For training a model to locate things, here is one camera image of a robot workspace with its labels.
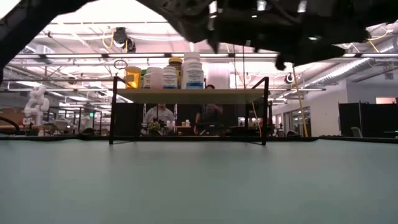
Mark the white round pillar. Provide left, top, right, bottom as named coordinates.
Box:
left=206, top=63, right=231, bottom=90

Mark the person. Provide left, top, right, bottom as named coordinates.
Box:
left=195, top=84, right=224, bottom=135
left=144, top=103, right=175, bottom=135

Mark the black room divider panel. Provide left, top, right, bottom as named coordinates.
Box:
left=338, top=102, right=398, bottom=138

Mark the yellow hanging cable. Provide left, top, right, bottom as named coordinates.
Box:
left=292, top=65, right=308, bottom=138

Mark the black table frame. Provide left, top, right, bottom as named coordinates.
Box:
left=0, top=134, right=398, bottom=144

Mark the amber pill vial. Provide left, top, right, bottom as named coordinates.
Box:
left=124, top=66, right=142, bottom=90

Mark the yellow fish oil bottle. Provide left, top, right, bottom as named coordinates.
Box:
left=168, top=57, right=184, bottom=90

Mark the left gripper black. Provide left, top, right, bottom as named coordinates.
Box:
left=217, top=0, right=398, bottom=71

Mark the wooden shelf with black legs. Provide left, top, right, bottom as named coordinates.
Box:
left=108, top=76, right=270, bottom=147

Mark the green table mat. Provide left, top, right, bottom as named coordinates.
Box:
left=0, top=138, right=398, bottom=224

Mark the black hanging cable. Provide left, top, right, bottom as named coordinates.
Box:
left=241, top=45, right=246, bottom=90
left=231, top=43, right=236, bottom=90

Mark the translucent bottle with pink pills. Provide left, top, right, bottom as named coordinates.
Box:
left=146, top=67, right=164, bottom=90

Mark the white melatonin bottle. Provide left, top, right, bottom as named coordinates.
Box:
left=162, top=66, right=179, bottom=90
left=181, top=52, right=205, bottom=90

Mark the black ceiling cable reel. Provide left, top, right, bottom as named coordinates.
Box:
left=112, top=27, right=129, bottom=49

